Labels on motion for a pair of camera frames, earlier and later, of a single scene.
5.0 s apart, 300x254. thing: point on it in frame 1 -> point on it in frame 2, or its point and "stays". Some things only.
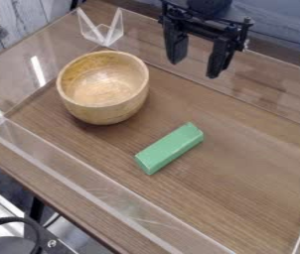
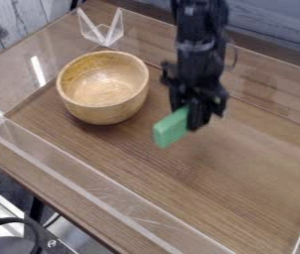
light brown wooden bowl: x=104 y=85 stays
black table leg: x=37 y=209 stays
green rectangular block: x=169 y=148 -> x=172 y=128
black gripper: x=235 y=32 -> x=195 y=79
